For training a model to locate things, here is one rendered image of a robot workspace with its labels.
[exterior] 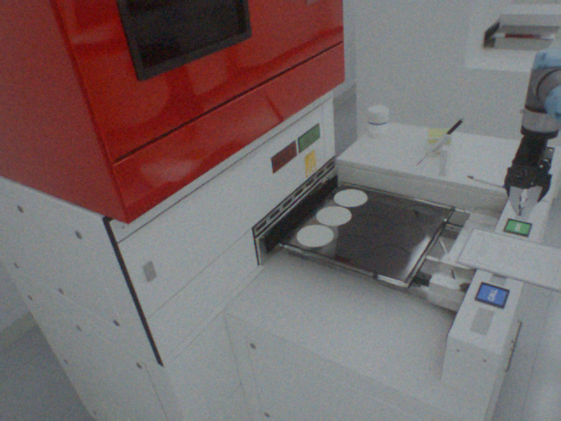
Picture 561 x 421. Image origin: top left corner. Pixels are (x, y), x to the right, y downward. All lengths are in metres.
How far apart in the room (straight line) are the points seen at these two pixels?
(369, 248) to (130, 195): 0.65
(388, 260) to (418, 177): 0.34
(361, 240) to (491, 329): 0.43
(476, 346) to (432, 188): 0.61
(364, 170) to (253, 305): 0.57
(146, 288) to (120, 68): 0.43
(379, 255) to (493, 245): 0.27
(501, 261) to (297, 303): 0.48
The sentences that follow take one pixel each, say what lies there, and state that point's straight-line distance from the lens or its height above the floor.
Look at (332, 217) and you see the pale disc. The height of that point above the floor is 0.90.
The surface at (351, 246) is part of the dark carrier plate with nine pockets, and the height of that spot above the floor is 0.90.
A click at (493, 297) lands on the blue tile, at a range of 1.00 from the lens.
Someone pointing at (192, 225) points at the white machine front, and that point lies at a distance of 0.99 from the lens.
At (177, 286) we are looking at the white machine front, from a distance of 1.01.
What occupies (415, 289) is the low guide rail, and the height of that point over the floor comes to 0.84.
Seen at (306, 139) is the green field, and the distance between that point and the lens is 1.30.
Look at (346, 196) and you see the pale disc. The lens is 1.40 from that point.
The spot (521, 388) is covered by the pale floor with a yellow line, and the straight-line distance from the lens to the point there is 2.12.
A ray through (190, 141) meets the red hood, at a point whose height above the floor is 1.30.
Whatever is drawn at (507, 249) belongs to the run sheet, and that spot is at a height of 0.96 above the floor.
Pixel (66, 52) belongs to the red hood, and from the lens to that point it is 0.71.
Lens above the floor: 1.63
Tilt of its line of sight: 33 degrees down
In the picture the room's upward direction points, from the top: 7 degrees counter-clockwise
